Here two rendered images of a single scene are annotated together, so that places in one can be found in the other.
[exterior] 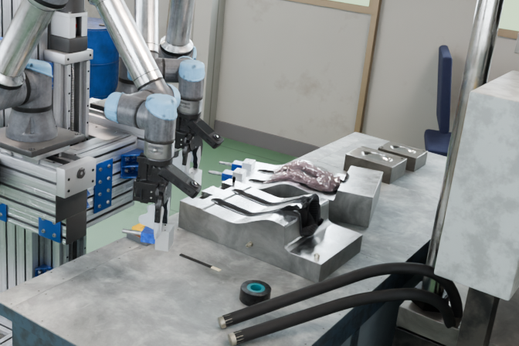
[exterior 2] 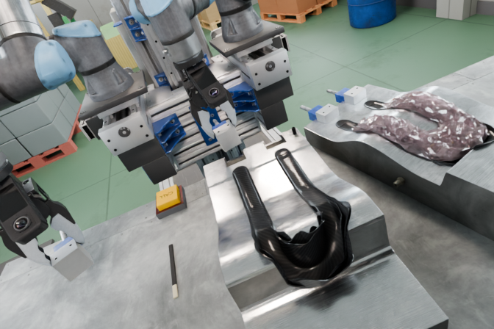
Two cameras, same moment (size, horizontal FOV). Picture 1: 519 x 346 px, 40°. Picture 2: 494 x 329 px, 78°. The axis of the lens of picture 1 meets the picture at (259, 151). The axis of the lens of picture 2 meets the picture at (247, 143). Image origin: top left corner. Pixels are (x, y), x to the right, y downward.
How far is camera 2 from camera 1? 1.83 m
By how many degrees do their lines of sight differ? 51
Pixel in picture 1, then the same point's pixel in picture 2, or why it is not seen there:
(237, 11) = not seen: outside the picture
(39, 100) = (83, 63)
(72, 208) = (144, 157)
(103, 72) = not seen: outside the picture
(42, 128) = (98, 89)
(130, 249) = (142, 222)
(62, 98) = (155, 47)
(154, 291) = (84, 311)
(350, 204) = (473, 202)
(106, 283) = not seen: hidden behind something
